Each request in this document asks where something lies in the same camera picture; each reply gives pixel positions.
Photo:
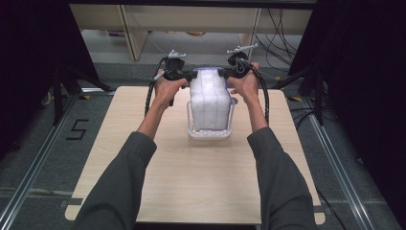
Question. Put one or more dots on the dark round table grommet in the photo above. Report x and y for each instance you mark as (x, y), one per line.
(235, 101)

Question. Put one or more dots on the beige wooden desk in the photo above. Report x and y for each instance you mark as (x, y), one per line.
(191, 16)

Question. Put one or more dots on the yellow round object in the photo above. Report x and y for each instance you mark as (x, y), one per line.
(195, 33)

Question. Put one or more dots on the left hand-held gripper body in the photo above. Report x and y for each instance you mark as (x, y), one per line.
(174, 68)

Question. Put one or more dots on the yellow tape piece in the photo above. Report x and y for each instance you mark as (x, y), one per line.
(85, 96)
(295, 99)

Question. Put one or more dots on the white cloth with purple lines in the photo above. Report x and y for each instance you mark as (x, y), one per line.
(210, 99)

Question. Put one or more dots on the person's left hand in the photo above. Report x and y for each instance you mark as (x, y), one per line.
(167, 91)

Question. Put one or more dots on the aluminium floor rail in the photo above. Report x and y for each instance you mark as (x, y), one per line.
(338, 172)
(35, 166)

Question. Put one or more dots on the black curtain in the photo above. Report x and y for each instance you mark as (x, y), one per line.
(367, 80)
(28, 64)

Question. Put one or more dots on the person's right hand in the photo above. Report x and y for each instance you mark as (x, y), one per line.
(247, 86)

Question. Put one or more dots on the black metal stand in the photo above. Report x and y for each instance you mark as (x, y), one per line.
(57, 96)
(319, 96)

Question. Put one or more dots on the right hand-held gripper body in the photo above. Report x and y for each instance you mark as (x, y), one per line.
(239, 65)

